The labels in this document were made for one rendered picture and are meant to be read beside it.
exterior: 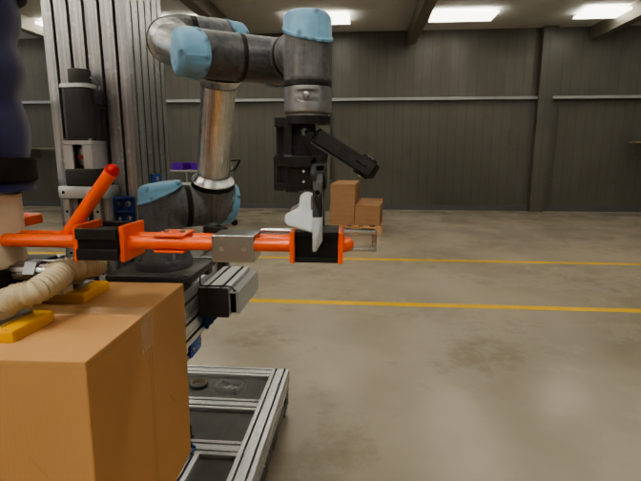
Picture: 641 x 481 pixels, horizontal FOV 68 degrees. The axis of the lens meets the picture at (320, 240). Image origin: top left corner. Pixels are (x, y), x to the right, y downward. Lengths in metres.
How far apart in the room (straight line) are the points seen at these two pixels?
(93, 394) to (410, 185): 10.78
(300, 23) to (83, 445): 0.67
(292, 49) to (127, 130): 0.85
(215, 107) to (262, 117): 10.27
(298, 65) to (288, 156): 0.13
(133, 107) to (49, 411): 0.97
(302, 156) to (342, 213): 7.07
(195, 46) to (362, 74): 10.61
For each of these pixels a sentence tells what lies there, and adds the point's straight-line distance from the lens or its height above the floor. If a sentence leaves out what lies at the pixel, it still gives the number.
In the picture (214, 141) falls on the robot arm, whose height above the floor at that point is 1.37.
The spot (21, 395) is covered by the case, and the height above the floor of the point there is 1.03.
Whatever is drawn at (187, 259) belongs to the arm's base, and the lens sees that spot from 1.33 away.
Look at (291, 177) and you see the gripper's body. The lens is 0.75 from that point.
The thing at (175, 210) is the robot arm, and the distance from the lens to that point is 1.30.
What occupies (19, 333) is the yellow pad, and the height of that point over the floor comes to 1.09.
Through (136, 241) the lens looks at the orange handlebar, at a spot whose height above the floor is 1.20.
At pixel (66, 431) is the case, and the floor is 0.98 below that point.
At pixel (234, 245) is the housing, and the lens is 0.77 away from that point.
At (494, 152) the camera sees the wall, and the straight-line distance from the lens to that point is 11.63.
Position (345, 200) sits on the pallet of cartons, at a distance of 7.78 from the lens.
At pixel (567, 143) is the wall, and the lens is 12.13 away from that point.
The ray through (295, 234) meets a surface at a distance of 0.75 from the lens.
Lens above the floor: 1.35
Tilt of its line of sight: 11 degrees down
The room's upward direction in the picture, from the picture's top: straight up
